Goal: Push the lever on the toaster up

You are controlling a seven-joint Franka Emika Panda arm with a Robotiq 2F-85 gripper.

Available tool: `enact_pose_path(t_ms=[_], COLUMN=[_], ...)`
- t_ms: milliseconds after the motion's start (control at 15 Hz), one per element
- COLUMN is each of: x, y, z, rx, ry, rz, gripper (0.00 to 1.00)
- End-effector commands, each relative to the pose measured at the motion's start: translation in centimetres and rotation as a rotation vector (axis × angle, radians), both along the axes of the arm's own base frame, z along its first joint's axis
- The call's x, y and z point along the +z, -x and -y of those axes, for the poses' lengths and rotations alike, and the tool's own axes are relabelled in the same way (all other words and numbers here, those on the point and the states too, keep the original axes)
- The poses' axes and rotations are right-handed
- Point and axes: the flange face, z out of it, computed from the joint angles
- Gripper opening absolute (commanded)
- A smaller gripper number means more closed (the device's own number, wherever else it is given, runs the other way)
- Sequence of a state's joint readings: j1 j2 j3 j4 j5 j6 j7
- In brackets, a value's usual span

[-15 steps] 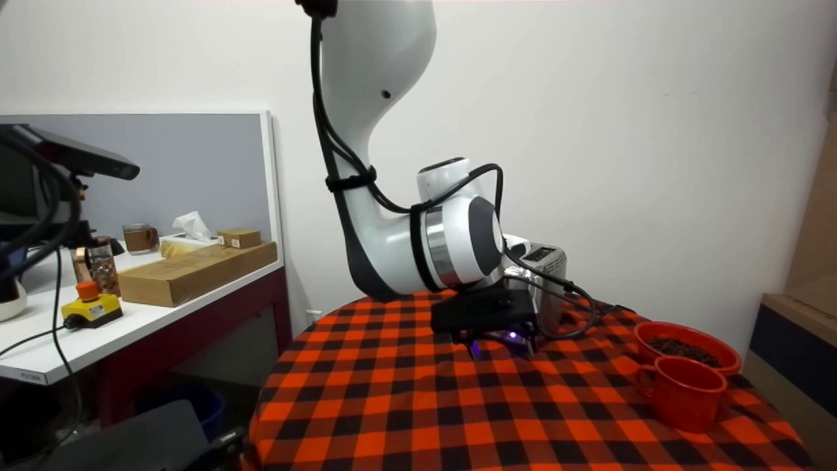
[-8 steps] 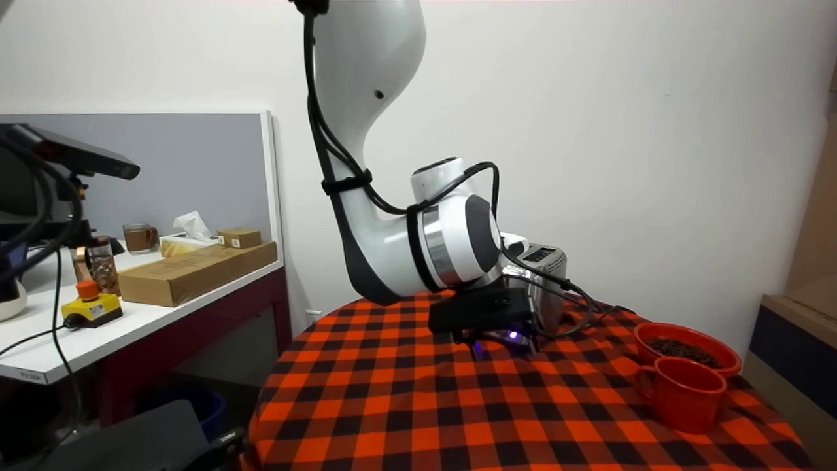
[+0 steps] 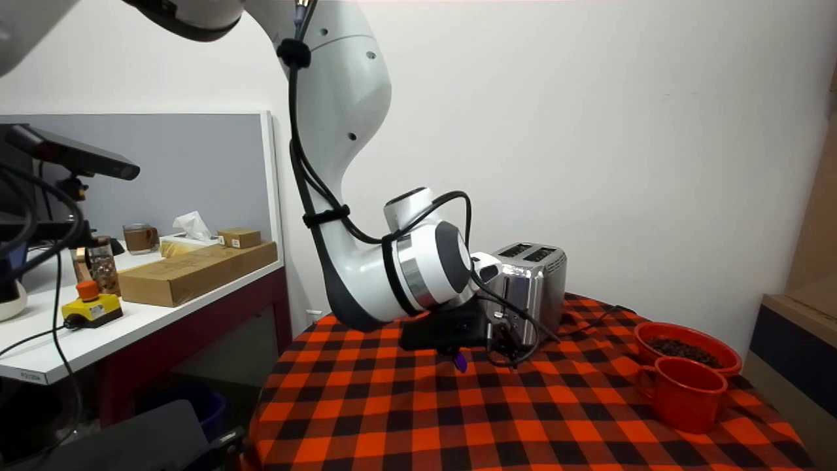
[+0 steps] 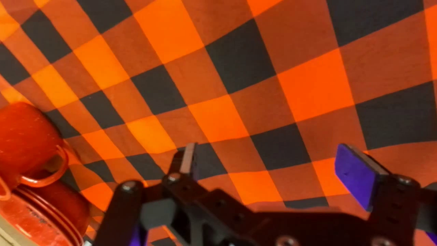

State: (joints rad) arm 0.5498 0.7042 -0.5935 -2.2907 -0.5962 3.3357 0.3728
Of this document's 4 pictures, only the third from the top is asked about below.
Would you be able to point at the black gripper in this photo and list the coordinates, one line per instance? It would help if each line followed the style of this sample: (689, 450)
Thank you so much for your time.
(445, 331)

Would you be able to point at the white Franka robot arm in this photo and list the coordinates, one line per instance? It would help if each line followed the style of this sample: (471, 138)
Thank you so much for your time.
(348, 105)

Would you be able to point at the silver two-slot toaster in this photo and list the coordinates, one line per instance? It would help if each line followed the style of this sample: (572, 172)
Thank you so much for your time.
(543, 297)

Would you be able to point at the orange black plaid tablecloth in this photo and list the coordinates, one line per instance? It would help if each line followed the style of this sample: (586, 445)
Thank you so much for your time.
(488, 419)

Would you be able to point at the red bowl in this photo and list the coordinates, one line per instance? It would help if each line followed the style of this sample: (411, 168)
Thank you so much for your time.
(646, 342)

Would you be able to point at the red mug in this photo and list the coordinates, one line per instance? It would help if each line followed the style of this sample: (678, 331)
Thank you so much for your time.
(689, 401)

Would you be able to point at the small wooden block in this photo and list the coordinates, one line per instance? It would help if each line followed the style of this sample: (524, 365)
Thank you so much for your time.
(242, 238)

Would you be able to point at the flat wooden box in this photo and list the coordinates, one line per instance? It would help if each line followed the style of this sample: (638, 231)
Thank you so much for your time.
(191, 276)

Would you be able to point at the white crumpled tissue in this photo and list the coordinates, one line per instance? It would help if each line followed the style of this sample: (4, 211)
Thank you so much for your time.
(191, 229)

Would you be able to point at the white desk red sides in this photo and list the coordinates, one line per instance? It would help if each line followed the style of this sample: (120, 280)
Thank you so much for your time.
(131, 331)

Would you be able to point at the black wooden crate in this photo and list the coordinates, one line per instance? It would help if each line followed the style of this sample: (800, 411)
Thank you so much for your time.
(789, 342)

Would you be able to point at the grey partition panel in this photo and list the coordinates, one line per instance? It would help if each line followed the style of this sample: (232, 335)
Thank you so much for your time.
(191, 166)

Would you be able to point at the small brown box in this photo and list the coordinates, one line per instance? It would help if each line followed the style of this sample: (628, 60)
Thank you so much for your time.
(139, 238)

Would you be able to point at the black chair seat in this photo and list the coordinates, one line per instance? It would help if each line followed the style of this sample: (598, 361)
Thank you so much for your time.
(120, 441)

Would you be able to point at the yellow toy car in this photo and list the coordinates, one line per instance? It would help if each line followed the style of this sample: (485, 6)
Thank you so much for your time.
(92, 306)

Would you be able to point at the brown patterned jar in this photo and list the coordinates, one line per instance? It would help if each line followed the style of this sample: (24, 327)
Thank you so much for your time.
(96, 265)

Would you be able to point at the large cardboard box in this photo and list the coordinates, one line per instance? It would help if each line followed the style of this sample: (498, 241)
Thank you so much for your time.
(816, 200)

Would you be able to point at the black camera on stand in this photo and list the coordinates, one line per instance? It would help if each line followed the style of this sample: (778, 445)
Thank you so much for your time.
(68, 153)

